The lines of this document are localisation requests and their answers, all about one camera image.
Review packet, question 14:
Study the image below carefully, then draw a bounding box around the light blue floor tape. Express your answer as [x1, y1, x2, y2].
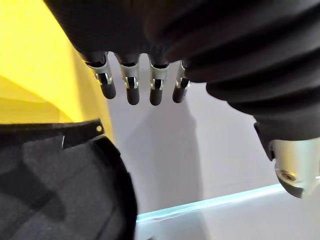
[136, 182, 288, 224]

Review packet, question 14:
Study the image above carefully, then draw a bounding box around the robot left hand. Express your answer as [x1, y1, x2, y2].
[43, 0, 320, 200]

